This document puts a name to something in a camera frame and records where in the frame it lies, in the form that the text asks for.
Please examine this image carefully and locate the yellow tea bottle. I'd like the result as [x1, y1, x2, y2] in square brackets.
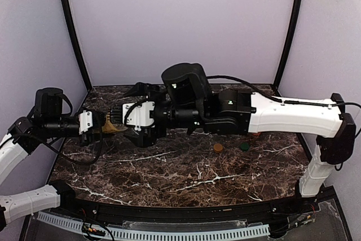
[102, 113, 127, 134]

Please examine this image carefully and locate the gold bottle cap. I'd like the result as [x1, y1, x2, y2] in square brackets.
[213, 143, 224, 154]

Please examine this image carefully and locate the green bottle cap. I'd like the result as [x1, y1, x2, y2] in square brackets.
[239, 142, 250, 152]

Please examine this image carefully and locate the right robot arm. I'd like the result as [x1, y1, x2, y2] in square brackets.
[121, 63, 358, 199]

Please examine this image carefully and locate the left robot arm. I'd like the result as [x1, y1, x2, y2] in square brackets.
[1, 87, 106, 229]

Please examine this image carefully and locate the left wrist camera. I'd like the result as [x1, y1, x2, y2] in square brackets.
[78, 110, 93, 135]

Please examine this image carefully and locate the black front rail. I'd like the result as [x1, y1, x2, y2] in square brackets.
[61, 197, 299, 224]

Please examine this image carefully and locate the left black frame post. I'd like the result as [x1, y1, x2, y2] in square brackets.
[60, 0, 93, 92]

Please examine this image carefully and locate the black frame post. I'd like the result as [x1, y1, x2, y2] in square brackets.
[60, 0, 93, 92]
[273, 0, 302, 89]

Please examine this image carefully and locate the white slotted cable duct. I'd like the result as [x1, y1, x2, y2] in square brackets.
[37, 212, 270, 240]

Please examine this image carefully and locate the right black frame post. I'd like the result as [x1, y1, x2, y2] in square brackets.
[273, 0, 302, 89]

